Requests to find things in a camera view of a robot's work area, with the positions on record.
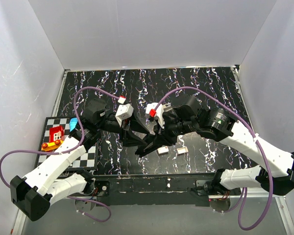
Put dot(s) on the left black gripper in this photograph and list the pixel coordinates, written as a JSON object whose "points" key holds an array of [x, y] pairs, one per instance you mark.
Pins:
{"points": [[128, 132]]}

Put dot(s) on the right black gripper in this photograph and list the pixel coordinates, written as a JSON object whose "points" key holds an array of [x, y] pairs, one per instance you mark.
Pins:
{"points": [[159, 139]]}

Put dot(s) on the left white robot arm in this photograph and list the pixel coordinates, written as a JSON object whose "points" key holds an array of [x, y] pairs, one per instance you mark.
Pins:
{"points": [[34, 193]]}

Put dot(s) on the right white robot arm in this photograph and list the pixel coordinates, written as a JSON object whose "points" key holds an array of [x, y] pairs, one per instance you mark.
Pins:
{"points": [[188, 116]]}

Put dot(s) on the white staple box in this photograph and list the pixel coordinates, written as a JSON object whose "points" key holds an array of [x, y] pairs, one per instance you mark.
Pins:
{"points": [[162, 150]]}

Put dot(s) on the open staple box tray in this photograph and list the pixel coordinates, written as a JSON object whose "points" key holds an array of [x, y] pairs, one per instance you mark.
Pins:
{"points": [[182, 150]]}

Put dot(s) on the blue toy block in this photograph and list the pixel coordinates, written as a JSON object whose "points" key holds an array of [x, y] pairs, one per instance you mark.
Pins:
{"points": [[72, 124]]}

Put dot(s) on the red toy house block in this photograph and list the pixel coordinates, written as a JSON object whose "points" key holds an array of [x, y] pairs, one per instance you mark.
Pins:
{"points": [[56, 133]]}

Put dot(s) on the orange toy car base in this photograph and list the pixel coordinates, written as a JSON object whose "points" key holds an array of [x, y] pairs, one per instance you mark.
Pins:
{"points": [[51, 146]]}

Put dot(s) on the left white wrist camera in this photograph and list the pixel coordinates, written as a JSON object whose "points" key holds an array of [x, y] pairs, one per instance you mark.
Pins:
{"points": [[124, 111]]}

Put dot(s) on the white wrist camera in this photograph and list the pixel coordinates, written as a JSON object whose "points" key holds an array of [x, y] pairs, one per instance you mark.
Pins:
{"points": [[152, 111], [124, 111]]}

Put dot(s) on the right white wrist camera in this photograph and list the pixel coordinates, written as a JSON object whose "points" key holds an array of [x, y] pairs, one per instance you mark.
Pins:
{"points": [[152, 111]]}

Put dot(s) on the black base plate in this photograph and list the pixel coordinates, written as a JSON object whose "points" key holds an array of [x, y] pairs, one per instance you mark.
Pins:
{"points": [[151, 189]]}

